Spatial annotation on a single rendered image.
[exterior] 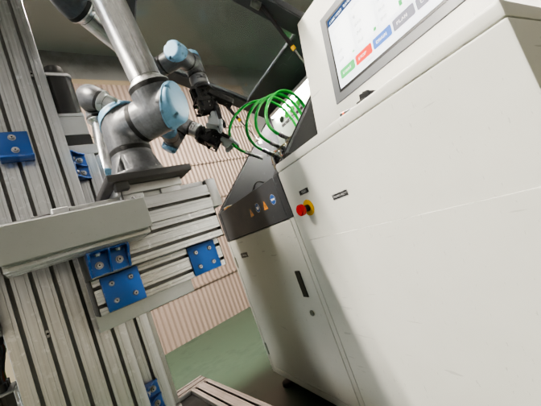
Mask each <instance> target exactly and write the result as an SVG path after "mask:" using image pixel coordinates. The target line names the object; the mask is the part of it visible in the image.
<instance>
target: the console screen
mask: <svg viewBox="0 0 541 406"><path fill-rule="evenodd" d="M465 1H466V0H336V1H335V2H334V3H333V4H332V5H331V7H330V8H329V9H328V11H327V12H326V13H325V15H324V16H323V18H322V19H321V20H320V26H321V30H322V35H323V39H324V46H325V51H326V55H327V59H328V66H329V70H330V74H331V78H332V86H333V90H334V94H335V98H336V103H337V105H338V104H339V103H340V102H342V101H343V100H344V99H346V98H347V97H348V96H349V95H350V94H351V93H352V92H354V91H355V90H356V89H358V88H359V87H360V86H361V85H363V84H364V83H365V82H366V81H368V80H369V79H370V78H371V77H372V76H373V75H375V74H376V73H377V72H378V71H380V70H381V69H382V68H384V67H385V66H386V65H387V64H389V63H390V62H391V61H392V60H393V59H394V58H395V57H397V56H398V55H399V54H401V53H402V52H403V51H404V50H406V49H407V48H408V47H410V46H411V45H412V44H413V43H414V42H415V41H416V40H417V39H419V38H420V37H421V36H423V35H424V34H425V33H427V32H428V31H429V30H430V29H432V28H433V27H434V26H435V25H436V24H437V23H439V22H440V21H441V20H442V19H444V18H445V17H446V16H447V15H449V14H450V13H451V12H453V11H454V10H455V9H456V8H457V7H458V6H459V5H461V4H462V3H463V2H465Z"/></svg>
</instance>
